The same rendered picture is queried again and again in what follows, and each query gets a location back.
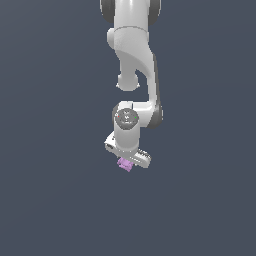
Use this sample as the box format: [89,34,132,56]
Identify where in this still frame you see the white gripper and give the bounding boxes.
[103,131,152,169]

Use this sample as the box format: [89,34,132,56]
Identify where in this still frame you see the small purple block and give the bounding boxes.
[116,157,134,173]

